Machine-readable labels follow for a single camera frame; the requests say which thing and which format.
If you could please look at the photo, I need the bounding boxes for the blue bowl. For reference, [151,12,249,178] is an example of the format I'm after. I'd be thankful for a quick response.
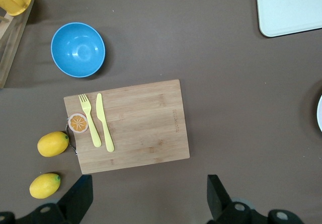
[50,22,106,79]

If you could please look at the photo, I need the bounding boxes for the cream tray with bear print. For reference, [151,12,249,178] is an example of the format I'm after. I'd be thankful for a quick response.
[255,0,322,38]

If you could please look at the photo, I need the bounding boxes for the wooden cutting board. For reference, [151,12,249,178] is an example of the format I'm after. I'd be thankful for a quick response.
[63,79,191,175]

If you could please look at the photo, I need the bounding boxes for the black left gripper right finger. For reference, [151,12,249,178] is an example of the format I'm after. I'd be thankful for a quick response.
[206,174,267,224]

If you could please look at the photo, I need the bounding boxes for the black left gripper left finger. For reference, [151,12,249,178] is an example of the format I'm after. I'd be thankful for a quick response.
[32,174,94,224]

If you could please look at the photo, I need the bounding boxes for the yellow lemon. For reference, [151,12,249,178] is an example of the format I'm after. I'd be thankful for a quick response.
[29,173,61,199]
[37,131,70,158]

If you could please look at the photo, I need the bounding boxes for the wooden peg rack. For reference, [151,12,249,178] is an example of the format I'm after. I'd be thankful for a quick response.
[0,0,41,89]

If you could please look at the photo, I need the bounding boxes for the white round plate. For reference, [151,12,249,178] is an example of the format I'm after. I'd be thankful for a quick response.
[316,94,322,133]

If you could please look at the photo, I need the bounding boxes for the toy orange slice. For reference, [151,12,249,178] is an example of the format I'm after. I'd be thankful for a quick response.
[68,113,90,134]

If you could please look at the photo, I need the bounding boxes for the yellow plastic knife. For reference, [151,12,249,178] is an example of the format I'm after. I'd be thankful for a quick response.
[96,93,115,153]

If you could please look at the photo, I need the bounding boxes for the yellow plastic fork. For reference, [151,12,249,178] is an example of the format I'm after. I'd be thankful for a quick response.
[78,94,102,148]

